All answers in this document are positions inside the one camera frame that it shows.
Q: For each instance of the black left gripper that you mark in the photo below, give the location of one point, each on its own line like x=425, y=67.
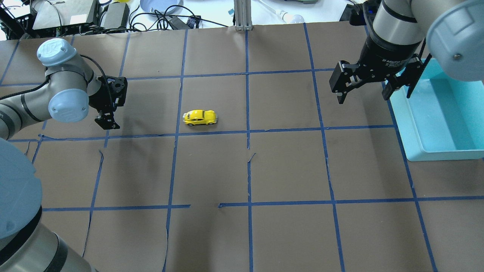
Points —
x=104, y=119

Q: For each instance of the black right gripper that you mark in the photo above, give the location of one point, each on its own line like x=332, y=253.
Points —
x=386, y=53

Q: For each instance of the yellow beetle toy car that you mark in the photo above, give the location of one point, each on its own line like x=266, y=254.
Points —
x=200, y=117

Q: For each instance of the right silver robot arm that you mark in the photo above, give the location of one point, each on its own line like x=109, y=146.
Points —
x=405, y=35

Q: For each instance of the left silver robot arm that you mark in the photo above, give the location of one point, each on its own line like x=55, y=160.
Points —
x=70, y=89

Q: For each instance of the light blue plastic bin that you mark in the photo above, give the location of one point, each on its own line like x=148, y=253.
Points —
x=443, y=119

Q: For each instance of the black power adapter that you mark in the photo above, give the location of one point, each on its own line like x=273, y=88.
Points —
x=115, y=16

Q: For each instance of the white light bulb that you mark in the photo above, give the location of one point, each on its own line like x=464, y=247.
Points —
x=289, y=18

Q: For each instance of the black laptop computer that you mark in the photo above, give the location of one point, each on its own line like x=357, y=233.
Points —
x=65, y=14

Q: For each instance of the blue plate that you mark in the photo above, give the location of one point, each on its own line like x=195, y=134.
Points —
x=150, y=6

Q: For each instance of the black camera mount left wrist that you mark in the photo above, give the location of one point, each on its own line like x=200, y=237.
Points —
x=118, y=88

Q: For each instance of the aluminium frame post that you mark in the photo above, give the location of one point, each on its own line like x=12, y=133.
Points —
x=243, y=15

